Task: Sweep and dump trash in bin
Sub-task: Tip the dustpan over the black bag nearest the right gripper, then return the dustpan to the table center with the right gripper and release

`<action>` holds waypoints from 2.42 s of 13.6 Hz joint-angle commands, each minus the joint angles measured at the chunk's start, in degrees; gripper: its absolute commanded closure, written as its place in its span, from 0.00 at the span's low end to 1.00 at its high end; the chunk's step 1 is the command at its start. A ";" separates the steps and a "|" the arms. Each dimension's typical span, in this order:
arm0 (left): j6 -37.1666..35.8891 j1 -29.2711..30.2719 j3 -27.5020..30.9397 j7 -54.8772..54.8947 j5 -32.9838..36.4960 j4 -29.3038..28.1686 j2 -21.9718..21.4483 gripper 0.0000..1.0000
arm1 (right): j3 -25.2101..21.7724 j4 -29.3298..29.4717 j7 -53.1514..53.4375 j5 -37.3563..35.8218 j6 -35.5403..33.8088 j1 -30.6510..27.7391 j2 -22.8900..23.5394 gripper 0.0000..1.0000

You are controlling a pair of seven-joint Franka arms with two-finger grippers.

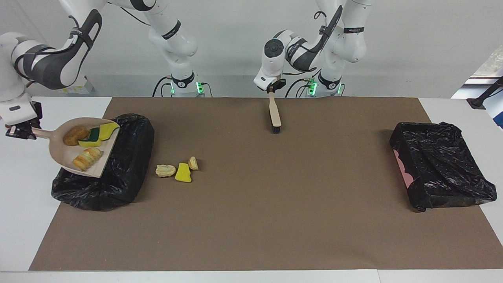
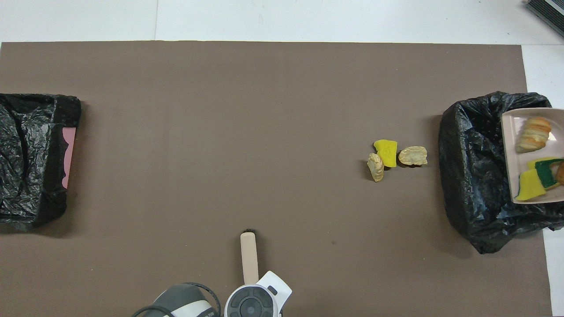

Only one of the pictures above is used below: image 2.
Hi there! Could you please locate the beige sponge chunk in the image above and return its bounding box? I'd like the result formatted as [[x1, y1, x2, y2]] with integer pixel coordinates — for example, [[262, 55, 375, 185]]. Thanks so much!
[[367, 153, 384, 183], [398, 146, 428, 166]]

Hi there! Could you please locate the yellow sponge piece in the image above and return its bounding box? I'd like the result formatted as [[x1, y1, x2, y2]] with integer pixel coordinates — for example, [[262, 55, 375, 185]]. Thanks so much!
[[374, 139, 398, 168], [516, 169, 547, 202]]

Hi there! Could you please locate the beige hand brush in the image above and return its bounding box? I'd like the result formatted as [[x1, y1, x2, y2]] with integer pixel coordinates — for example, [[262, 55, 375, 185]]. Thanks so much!
[[240, 229, 260, 285]]

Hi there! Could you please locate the beige plastic dustpan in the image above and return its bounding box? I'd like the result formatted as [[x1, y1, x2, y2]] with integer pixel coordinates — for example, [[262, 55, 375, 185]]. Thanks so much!
[[501, 107, 564, 205]]

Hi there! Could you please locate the cream sponge chunk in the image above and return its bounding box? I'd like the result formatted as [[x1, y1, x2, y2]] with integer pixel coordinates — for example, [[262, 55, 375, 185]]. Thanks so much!
[[516, 116, 552, 154]]

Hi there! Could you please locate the green and yellow scrub sponge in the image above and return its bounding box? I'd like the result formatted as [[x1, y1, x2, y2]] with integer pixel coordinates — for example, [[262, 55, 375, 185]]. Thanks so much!
[[527, 157, 564, 191]]

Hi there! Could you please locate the left black-lined bin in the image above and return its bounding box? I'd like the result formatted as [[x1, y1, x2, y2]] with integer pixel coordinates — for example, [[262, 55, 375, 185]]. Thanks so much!
[[438, 91, 564, 254]]

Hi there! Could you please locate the black-lined bin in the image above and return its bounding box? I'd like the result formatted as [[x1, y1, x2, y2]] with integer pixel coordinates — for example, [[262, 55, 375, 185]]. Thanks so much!
[[438, 91, 564, 254], [0, 93, 82, 232]]

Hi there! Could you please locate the pink plastic bin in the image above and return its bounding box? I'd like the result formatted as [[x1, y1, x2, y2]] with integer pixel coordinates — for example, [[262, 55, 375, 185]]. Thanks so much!
[[62, 127, 77, 190]]

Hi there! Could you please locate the right black-lined bin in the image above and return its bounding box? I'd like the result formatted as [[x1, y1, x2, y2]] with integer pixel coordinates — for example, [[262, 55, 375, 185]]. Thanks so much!
[[0, 93, 82, 232]]

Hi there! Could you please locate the brown table mat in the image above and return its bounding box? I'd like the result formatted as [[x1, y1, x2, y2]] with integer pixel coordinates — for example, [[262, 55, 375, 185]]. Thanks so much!
[[0, 41, 553, 317]]

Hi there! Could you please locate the dark ribbed device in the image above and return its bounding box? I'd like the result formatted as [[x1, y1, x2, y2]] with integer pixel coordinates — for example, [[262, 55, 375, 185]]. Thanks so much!
[[525, 0, 564, 26]]

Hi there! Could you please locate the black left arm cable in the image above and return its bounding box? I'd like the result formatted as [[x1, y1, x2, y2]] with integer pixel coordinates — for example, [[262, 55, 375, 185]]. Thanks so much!
[[131, 282, 221, 317]]

